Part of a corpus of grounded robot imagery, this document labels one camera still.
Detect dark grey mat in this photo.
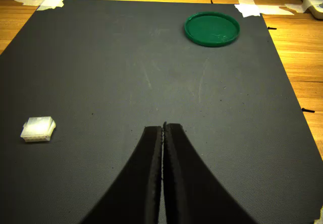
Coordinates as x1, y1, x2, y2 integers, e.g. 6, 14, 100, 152
0, 0, 323, 224

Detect small white plastic terminal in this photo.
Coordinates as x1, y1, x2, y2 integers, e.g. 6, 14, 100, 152
20, 117, 57, 143

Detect round green lid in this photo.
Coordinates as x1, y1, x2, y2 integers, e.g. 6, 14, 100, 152
184, 12, 241, 48

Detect white masking tape strip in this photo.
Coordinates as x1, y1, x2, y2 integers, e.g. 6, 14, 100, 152
285, 3, 311, 13

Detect small white bracket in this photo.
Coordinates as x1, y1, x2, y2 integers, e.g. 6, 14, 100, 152
301, 0, 323, 21

